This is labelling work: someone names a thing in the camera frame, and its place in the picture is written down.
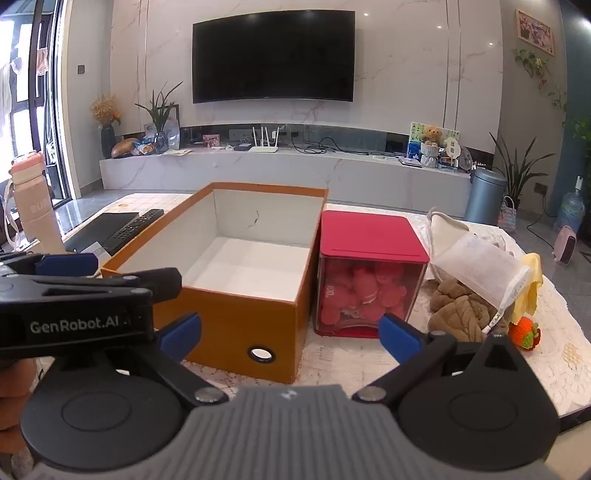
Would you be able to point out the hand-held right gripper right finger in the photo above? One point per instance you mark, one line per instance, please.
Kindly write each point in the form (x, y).
(398, 336)

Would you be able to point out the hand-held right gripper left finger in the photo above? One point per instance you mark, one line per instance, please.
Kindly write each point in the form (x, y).
(181, 336)

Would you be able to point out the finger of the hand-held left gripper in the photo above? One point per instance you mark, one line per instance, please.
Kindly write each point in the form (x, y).
(69, 264)
(157, 279)

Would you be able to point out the orange cardboard box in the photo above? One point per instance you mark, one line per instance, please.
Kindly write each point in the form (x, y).
(244, 332)

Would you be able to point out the brown knitted scarf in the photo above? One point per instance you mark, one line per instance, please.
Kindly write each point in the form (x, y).
(455, 304)

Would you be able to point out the white mesh pouch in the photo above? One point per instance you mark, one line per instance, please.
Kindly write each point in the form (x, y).
(480, 267)

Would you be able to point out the orange crochet fruit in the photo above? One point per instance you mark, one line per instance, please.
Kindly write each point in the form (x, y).
(521, 333)

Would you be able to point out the yellow cloth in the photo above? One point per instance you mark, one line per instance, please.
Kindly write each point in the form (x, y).
(531, 277)

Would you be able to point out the person's left hand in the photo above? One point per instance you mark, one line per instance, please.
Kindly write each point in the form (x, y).
(11, 392)

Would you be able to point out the flat black device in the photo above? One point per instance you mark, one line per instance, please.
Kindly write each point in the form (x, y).
(99, 228)

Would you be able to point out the black remote control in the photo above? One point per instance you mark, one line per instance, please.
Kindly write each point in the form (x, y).
(138, 226)

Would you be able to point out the beige and pink water bottle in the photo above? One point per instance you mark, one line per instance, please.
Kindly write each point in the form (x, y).
(39, 217)

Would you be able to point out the pile of red plush toys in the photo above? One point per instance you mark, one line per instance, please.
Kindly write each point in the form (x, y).
(360, 290)

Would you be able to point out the loose papers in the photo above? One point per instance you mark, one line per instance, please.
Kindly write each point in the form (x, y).
(178, 152)

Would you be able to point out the dark vase with dried flowers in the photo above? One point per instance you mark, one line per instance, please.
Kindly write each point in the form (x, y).
(107, 141)

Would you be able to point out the brown round ornament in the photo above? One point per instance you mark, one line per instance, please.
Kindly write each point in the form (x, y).
(125, 147)

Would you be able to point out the blue and white snack bag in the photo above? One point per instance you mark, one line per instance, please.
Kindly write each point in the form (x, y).
(145, 147)

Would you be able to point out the clear plastic bag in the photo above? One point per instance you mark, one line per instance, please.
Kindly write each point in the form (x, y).
(501, 240)

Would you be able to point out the green plant in glass vase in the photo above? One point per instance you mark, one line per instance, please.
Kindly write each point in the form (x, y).
(160, 138)

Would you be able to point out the pink photo card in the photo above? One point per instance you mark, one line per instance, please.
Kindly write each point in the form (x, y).
(211, 141)

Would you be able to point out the small black box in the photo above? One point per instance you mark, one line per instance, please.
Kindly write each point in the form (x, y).
(242, 147)

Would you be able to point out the pink woven basket bag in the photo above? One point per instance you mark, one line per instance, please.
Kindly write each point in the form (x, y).
(506, 219)

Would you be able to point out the grey marble television console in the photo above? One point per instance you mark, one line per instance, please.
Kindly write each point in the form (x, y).
(277, 173)

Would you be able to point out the grey metal trash can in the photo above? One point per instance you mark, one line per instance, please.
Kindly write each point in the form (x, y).
(485, 198)

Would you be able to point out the white lace tablecloth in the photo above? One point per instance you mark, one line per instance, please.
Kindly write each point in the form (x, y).
(563, 323)

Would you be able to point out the white router with antennas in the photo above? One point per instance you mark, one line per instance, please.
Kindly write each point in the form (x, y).
(263, 148)

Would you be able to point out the glass sliding door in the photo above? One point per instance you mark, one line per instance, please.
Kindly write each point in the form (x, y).
(57, 92)

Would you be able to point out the flat book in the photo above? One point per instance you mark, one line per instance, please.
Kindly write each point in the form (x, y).
(410, 161)

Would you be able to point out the decorative plate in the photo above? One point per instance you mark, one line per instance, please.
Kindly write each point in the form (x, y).
(465, 158)

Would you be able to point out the pink space heater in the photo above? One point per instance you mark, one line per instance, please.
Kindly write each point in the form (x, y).
(565, 244)

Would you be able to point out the round white hand fan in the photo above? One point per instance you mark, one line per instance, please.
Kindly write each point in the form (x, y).
(452, 148)

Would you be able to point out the long-leaf potted plant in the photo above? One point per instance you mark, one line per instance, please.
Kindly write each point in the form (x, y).
(517, 175)

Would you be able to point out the brown teddy bear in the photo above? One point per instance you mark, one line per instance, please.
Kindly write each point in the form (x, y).
(431, 134)

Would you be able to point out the green and blue poster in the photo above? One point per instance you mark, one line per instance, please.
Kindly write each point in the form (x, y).
(418, 131)

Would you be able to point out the blue water jug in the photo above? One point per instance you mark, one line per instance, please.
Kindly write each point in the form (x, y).
(570, 210)

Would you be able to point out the bushy pothos plant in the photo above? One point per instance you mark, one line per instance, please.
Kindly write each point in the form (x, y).
(584, 138)

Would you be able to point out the hanging vine plant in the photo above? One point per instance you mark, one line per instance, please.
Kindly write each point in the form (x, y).
(535, 64)

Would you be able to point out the clear standing picture frame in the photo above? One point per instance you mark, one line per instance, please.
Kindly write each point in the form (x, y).
(173, 115)

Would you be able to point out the black wall television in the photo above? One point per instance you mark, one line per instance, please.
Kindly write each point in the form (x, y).
(272, 55)

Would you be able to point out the framed wall picture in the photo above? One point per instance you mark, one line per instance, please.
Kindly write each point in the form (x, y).
(535, 32)

